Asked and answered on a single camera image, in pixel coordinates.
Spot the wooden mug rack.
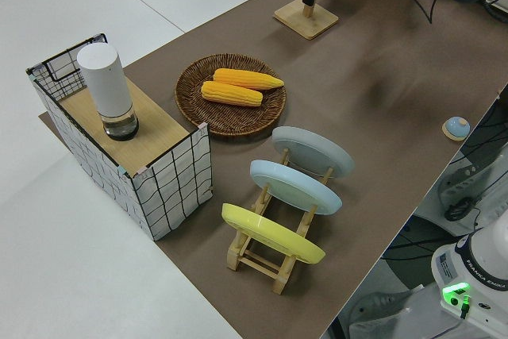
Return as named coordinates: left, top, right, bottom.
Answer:
left=273, top=0, right=340, bottom=41

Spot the yellow corn cob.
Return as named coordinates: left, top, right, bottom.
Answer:
left=201, top=80, right=264, bottom=108
left=213, top=68, right=286, bottom=91

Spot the brown table mat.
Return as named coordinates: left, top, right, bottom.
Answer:
left=38, top=0, right=508, bottom=339

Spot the brown wicker basket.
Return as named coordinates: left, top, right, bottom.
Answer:
left=175, top=53, right=287, bottom=141

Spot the grey plate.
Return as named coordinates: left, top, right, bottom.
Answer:
left=271, top=125, right=355, bottom=182

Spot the small blue call bell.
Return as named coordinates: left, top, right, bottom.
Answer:
left=442, top=116, right=471, bottom=141

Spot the light blue plate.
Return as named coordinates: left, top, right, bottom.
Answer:
left=249, top=159, right=343, bottom=216

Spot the white cylindrical bottle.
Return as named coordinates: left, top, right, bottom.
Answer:
left=76, top=44, right=140, bottom=142

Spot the yellow plate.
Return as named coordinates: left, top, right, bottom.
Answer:
left=221, top=202, right=327, bottom=265

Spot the wooden plate rack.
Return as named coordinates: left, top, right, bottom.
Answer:
left=226, top=147, right=335, bottom=295

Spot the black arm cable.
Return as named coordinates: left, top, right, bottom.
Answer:
left=406, top=0, right=444, bottom=25

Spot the wire grid wooden shelf rack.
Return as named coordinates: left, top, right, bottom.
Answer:
left=25, top=32, right=214, bottom=241

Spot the black base power cable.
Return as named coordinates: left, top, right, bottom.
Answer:
left=458, top=295, right=473, bottom=320

